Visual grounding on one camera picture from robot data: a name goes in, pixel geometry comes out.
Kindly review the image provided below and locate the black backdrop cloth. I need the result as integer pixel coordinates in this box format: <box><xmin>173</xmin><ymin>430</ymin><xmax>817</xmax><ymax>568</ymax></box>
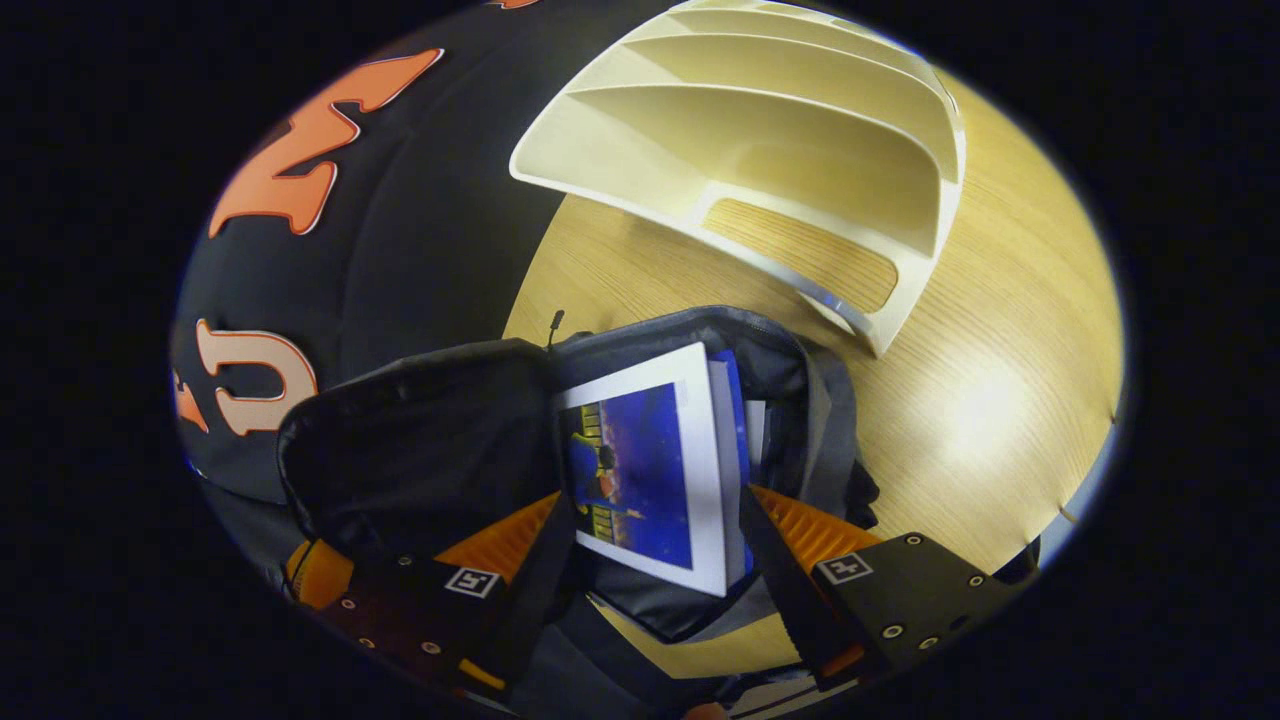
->
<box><xmin>170</xmin><ymin>0</ymin><xmax>691</xmax><ymax>601</ymax></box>

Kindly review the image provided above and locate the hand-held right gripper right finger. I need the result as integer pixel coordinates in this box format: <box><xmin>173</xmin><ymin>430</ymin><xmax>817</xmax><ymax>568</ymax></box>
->
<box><xmin>738</xmin><ymin>483</ymin><xmax>1026</xmax><ymax>693</ymax></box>

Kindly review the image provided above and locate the grey fabric schoolbag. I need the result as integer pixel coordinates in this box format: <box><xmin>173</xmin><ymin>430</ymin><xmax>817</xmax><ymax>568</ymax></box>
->
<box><xmin>275</xmin><ymin>305</ymin><xmax>881</xmax><ymax>701</ymax></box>

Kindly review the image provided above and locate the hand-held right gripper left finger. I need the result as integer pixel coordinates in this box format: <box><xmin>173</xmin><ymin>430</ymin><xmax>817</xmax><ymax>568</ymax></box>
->
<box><xmin>330</xmin><ymin>490</ymin><xmax>581</xmax><ymax>703</ymax></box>

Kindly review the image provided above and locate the blue book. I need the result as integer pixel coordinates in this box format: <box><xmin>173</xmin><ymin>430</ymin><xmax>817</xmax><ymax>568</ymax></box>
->
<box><xmin>555</xmin><ymin>342</ymin><xmax>756</xmax><ymax>598</ymax></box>

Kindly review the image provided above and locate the white plastic bookshelf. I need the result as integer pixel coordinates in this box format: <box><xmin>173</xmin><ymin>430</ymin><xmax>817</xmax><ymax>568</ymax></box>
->
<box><xmin>508</xmin><ymin>0</ymin><xmax>968</xmax><ymax>358</ymax></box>

